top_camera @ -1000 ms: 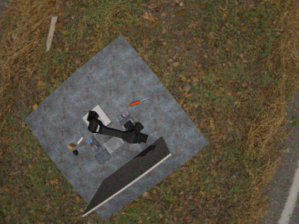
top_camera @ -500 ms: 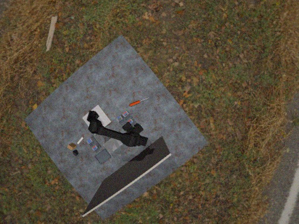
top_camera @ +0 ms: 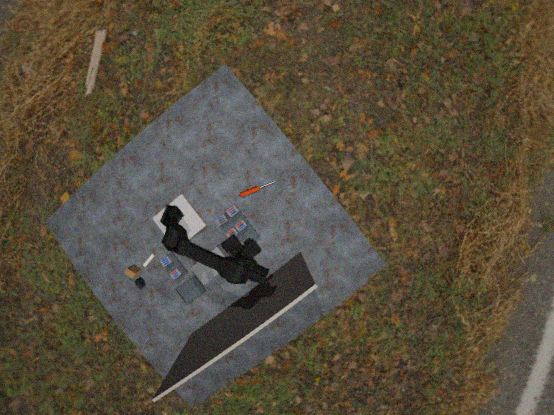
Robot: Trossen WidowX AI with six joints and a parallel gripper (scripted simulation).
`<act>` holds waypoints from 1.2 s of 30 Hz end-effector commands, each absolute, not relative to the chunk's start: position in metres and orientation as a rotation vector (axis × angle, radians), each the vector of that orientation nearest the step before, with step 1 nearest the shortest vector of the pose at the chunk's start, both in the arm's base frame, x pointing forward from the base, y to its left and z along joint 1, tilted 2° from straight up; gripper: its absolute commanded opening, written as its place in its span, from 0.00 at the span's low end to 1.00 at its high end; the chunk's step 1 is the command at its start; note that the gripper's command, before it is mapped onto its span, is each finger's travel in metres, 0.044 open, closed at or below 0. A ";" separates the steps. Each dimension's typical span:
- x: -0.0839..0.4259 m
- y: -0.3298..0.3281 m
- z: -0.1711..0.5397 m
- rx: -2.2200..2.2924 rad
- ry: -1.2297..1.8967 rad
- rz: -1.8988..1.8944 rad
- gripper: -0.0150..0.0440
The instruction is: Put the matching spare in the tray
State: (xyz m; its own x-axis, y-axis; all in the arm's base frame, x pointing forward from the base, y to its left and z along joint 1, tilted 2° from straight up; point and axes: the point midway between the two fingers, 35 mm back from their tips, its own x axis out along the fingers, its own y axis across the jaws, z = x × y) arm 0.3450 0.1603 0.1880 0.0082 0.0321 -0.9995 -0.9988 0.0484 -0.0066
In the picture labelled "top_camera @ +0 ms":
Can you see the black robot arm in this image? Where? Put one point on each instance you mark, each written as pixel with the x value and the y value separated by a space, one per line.
pixel 236 270

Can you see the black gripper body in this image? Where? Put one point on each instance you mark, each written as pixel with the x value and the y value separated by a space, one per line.
pixel 231 245

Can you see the orange-handled screwdriver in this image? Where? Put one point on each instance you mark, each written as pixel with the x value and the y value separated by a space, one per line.
pixel 254 189

